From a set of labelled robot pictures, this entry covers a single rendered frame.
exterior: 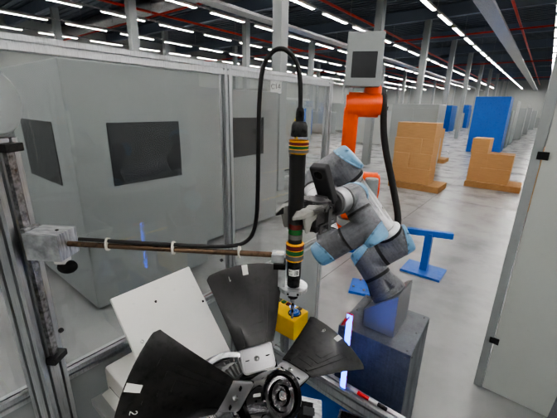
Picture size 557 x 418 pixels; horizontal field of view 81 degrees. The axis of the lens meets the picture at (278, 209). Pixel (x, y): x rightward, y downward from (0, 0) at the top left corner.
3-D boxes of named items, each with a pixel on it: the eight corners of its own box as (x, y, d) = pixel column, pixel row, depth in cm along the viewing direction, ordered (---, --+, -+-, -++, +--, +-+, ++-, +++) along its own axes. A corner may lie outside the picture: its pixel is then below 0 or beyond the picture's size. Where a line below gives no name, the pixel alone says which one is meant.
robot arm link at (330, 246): (290, 174, 134) (307, 254, 93) (312, 158, 130) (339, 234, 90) (307, 192, 139) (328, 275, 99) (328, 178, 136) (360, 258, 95)
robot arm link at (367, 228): (359, 253, 98) (339, 222, 101) (391, 234, 95) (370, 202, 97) (355, 256, 91) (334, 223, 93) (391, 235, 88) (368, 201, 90)
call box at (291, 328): (263, 327, 141) (263, 306, 138) (278, 316, 149) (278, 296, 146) (293, 343, 132) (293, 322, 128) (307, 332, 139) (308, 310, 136)
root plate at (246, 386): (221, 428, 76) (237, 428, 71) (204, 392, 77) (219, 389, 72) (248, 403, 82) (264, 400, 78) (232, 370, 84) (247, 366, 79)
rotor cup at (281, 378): (248, 446, 79) (280, 448, 71) (221, 390, 82) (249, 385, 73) (285, 406, 90) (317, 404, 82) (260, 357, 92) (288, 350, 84)
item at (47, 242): (22, 262, 81) (15, 230, 79) (44, 250, 88) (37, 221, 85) (61, 264, 81) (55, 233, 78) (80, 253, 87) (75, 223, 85)
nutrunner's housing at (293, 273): (284, 301, 80) (290, 107, 67) (285, 293, 84) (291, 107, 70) (300, 302, 80) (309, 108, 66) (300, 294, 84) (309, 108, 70)
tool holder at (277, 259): (269, 295, 78) (270, 258, 75) (273, 280, 85) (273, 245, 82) (307, 298, 78) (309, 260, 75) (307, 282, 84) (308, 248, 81)
